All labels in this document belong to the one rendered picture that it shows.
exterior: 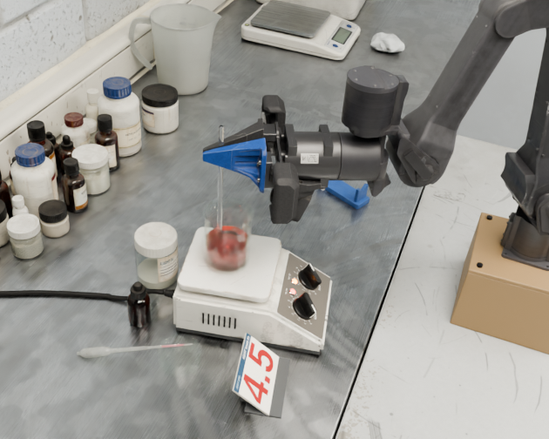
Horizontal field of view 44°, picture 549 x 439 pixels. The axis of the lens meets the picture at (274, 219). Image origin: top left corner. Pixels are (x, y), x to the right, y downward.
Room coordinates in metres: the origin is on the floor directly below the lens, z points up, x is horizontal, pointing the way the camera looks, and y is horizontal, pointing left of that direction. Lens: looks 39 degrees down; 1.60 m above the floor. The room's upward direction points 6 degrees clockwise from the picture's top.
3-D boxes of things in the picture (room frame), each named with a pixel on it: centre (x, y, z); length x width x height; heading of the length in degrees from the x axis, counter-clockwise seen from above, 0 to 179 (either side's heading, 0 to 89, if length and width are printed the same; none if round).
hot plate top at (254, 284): (0.66, 0.05, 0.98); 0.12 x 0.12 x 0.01; 85
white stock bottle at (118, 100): (1.03, 0.29, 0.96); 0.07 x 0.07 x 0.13
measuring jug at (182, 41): (1.29, 0.24, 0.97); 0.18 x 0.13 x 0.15; 101
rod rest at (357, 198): (0.96, -0.11, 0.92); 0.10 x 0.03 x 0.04; 48
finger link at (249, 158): (0.64, 0.05, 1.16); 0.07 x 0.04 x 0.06; 99
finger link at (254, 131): (0.68, 0.06, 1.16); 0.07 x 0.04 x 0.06; 98
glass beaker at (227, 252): (0.66, 0.06, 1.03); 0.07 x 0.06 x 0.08; 171
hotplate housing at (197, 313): (0.66, 0.03, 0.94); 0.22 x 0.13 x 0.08; 85
